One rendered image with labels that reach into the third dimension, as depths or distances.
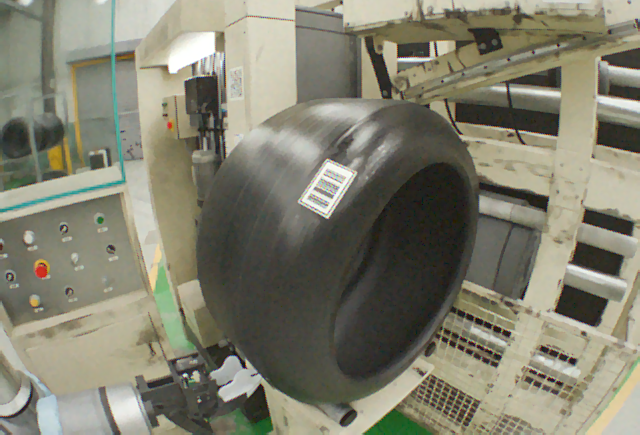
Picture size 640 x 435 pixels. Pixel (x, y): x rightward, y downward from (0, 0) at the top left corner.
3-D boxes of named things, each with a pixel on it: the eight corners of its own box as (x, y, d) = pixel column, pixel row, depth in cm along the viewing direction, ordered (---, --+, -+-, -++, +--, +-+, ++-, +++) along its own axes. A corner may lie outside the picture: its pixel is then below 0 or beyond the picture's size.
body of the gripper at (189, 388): (221, 379, 39) (142, 403, 31) (226, 414, 41) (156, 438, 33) (200, 349, 45) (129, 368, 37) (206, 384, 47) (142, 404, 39)
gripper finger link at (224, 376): (261, 353, 48) (211, 371, 42) (262, 377, 50) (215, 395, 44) (252, 343, 51) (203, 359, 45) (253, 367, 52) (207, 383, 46)
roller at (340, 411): (255, 323, 77) (266, 329, 80) (245, 337, 75) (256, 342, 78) (352, 410, 51) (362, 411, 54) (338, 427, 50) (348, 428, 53)
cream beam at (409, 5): (340, 33, 75) (339, -19, 70) (399, 45, 90) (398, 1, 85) (607, 18, 30) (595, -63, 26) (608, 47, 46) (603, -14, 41)
